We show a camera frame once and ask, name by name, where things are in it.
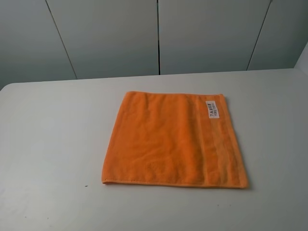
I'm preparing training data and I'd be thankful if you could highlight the orange terry towel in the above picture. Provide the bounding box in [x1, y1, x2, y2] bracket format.
[102, 91, 249, 189]

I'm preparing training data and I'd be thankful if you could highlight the white towel label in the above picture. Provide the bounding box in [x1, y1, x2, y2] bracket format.
[205, 101, 219, 119]

